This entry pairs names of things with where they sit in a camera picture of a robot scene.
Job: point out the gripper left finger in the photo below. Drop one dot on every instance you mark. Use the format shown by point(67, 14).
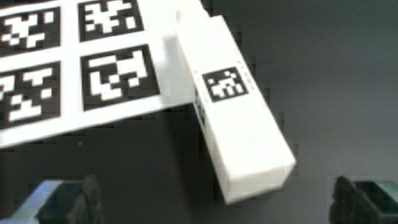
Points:
point(62, 203)

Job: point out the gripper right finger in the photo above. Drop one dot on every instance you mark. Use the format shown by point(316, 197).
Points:
point(364, 202)

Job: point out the white desk leg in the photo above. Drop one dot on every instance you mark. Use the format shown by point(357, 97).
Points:
point(248, 151)

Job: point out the fiducial marker sheet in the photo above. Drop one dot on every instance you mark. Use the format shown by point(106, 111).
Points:
point(90, 64)

